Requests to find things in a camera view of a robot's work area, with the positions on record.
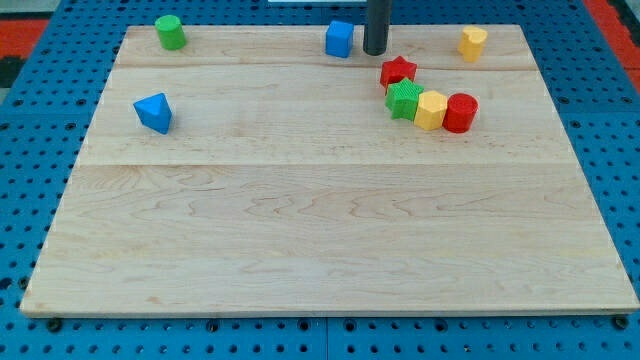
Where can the blue cube block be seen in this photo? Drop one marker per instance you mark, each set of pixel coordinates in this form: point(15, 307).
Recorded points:
point(339, 39)

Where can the light wooden board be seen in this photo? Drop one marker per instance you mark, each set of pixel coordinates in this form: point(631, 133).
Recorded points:
point(284, 188)

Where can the green star block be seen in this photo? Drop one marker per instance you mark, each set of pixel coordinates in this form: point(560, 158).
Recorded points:
point(402, 99)

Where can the red star block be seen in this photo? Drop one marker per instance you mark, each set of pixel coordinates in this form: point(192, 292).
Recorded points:
point(396, 70)

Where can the yellow hexagon block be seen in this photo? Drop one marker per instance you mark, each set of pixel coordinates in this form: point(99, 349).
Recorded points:
point(431, 110)

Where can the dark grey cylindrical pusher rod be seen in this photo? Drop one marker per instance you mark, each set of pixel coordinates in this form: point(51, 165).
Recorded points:
point(376, 29)

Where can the red cylinder block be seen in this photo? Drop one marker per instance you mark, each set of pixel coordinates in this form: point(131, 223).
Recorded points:
point(460, 113)

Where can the blue triangle block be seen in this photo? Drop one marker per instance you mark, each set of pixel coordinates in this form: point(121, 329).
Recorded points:
point(154, 112)

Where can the green cylinder block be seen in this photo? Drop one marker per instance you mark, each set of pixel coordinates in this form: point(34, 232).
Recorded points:
point(170, 32)

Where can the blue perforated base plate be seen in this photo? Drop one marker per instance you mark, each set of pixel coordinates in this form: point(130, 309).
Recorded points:
point(587, 61)

